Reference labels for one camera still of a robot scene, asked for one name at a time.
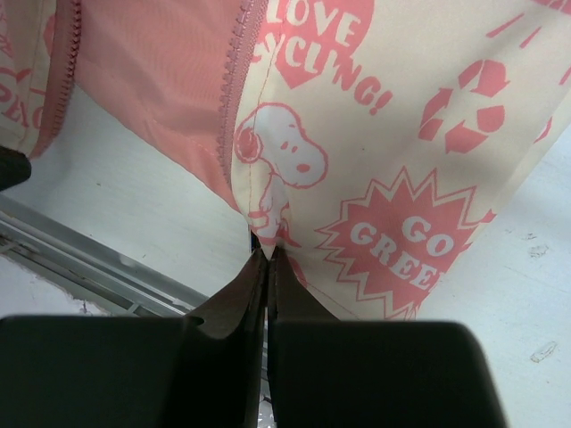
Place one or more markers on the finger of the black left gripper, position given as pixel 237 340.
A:
pixel 15 168

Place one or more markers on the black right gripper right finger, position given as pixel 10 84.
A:
pixel 325 372

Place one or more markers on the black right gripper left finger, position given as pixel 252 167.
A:
pixel 202 369

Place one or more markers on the cream pink printed jacket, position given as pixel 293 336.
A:
pixel 371 139

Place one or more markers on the aluminium table frame rail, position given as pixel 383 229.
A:
pixel 89 270

